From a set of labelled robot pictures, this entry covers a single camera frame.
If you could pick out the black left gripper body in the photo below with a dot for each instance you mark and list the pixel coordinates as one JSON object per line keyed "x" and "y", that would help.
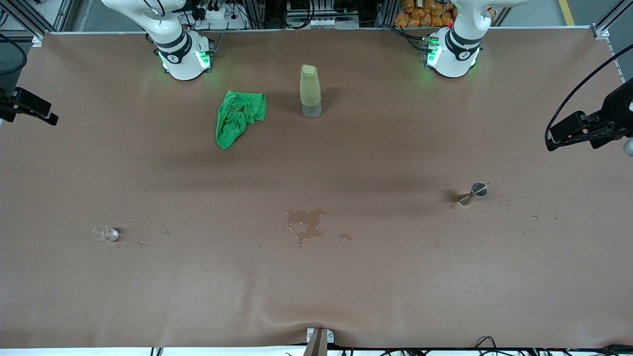
{"x": 616, "y": 111}

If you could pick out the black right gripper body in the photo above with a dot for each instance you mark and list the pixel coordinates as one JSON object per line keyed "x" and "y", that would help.
{"x": 11, "y": 105}

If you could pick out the metal double jigger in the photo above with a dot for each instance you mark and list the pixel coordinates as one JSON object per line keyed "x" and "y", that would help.
{"x": 477, "y": 189}

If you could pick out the clear glass cup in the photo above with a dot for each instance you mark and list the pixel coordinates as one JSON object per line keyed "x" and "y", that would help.
{"x": 105, "y": 234}

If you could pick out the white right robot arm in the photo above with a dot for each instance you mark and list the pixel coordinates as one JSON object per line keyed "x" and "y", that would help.
{"x": 180, "y": 62}

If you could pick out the orange snack bags pile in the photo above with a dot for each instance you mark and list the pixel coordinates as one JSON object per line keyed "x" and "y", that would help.
{"x": 425, "y": 15}

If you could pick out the green cloth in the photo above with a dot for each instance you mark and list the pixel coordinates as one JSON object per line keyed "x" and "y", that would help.
{"x": 236, "y": 116}

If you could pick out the white power strip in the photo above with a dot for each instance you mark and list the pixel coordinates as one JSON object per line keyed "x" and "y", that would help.
{"x": 217, "y": 12}

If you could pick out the small brown liquid puddle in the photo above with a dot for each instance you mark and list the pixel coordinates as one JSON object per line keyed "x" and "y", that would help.
{"x": 345, "y": 237}

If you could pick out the yellow-green tall bottle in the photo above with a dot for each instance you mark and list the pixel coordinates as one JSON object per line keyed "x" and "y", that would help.
{"x": 310, "y": 89}

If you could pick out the grey equipment box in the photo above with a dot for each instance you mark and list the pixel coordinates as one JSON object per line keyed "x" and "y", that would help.
{"x": 321, "y": 22}

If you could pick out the large brown liquid puddle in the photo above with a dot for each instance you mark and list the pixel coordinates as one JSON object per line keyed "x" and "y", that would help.
{"x": 309, "y": 220}

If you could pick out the brown table cover sheet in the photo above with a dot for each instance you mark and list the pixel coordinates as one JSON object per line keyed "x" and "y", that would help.
{"x": 316, "y": 287}

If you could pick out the aluminium frame post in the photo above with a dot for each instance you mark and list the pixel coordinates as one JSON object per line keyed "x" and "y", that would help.
{"x": 610, "y": 20}
{"x": 54, "y": 17}

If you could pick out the metal table edge bracket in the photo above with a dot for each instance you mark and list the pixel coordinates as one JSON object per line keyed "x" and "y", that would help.
{"x": 319, "y": 343}

